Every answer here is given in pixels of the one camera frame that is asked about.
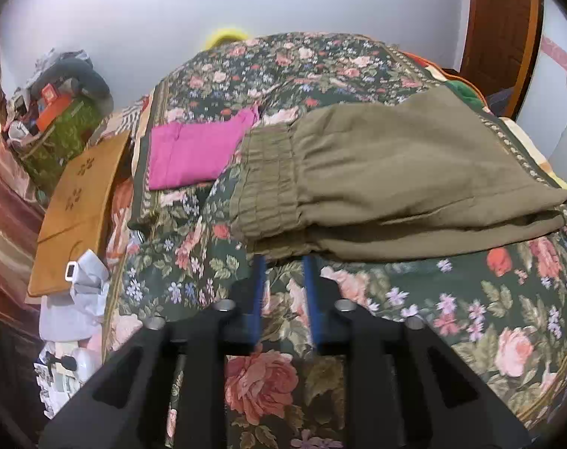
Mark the white crumpled cloth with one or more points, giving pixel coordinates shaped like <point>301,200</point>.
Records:
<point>78,304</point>

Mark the grey neck pillow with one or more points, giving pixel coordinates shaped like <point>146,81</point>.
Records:
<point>80,75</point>

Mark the wooden door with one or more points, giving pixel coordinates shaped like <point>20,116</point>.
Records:
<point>501,23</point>

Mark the striped curtain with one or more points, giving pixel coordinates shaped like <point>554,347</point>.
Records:
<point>7,224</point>

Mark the wooden lap tray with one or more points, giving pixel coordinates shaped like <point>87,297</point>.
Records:
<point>78,206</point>

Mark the floral bed sheet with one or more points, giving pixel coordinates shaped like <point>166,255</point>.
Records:
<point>283,243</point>

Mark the pink folded cloth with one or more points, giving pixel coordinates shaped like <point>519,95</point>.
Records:
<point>194,152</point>

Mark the orange small box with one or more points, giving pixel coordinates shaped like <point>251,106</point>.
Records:
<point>52,103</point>

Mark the green bag with clutter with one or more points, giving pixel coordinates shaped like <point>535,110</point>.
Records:
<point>63,142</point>

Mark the yellow round object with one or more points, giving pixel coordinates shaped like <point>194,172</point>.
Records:
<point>225,36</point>

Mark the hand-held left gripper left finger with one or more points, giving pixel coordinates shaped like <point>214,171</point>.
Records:
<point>260,290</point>

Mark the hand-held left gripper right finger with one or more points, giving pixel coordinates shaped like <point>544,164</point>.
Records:
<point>309,290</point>

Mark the olive green pants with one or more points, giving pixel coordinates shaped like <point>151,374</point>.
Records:
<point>395,173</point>

